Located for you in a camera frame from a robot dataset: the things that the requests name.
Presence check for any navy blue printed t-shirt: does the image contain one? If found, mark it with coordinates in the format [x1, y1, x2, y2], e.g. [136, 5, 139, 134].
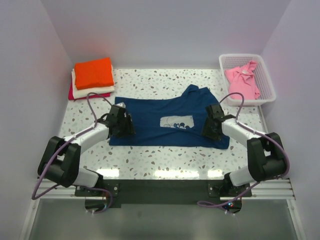
[109, 84, 230, 150]

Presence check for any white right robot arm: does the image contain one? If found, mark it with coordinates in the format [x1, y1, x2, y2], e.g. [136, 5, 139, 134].
[201, 104, 290, 197]

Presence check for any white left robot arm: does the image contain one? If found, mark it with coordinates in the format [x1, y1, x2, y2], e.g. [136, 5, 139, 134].
[37, 102, 135, 196]

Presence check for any folded cream t-shirt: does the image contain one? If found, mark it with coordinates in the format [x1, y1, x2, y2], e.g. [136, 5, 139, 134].
[71, 69, 115, 98]

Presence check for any folded magenta t-shirt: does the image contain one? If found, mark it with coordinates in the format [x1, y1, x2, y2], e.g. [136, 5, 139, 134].
[68, 84, 111, 101]

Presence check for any pink polo shirt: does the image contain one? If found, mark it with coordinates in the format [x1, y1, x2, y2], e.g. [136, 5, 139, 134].
[224, 61, 261, 100]

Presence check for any folded orange t-shirt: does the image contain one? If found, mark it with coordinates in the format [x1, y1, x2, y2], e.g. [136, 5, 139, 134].
[74, 57, 114, 90]

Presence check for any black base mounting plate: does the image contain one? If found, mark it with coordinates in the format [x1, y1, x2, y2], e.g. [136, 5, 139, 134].
[74, 179, 252, 210]

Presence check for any white plastic mesh basket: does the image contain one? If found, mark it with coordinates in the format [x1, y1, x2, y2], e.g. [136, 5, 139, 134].
[219, 53, 276, 106]

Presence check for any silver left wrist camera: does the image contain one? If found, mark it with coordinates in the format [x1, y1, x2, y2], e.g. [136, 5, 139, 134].
[117, 102, 126, 109]

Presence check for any aluminium extrusion rail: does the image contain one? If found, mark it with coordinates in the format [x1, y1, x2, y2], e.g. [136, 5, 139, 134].
[32, 179, 295, 203]

